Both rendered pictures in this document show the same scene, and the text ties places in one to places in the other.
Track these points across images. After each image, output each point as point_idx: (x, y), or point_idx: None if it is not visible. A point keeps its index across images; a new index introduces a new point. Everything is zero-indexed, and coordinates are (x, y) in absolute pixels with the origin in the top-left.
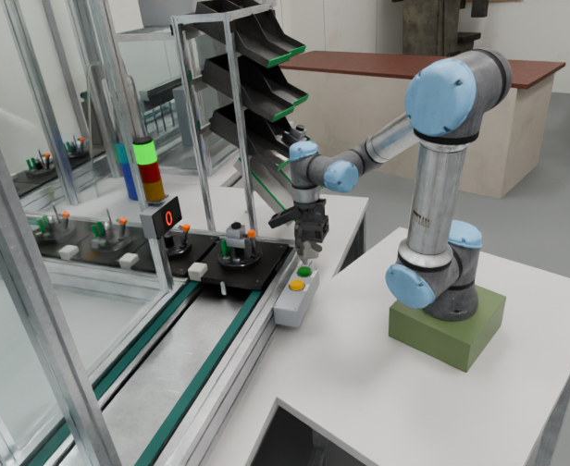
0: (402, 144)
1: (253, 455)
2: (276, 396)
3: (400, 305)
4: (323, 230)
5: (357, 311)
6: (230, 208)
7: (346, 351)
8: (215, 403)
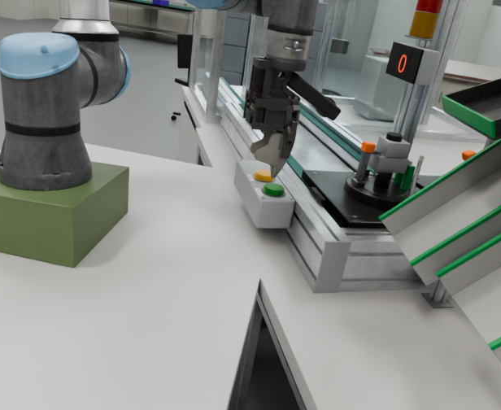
0: None
1: (203, 154)
2: (213, 167)
3: (115, 168)
4: (247, 103)
5: (183, 234)
6: None
7: (171, 196)
8: (236, 119)
